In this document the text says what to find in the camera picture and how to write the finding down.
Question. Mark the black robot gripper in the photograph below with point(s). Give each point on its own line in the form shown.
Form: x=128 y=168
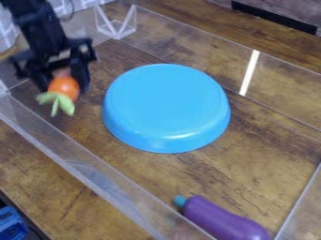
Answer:
x=47 y=40

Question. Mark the orange toy carrot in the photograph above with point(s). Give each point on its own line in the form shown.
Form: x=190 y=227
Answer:
x=62 y=94

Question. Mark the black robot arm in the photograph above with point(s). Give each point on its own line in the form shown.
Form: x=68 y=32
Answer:
x=35 y=10

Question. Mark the blue round tray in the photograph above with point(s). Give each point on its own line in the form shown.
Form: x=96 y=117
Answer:
x=166 y=108

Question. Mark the blue object at corner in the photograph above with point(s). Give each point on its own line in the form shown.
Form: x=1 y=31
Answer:
x=13 y=228

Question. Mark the purple toy eggplant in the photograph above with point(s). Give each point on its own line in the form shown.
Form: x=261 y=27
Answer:
x=217 y=221

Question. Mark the clear acrylic enclosure wall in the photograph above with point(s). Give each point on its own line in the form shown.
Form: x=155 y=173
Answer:
x=87 y=188

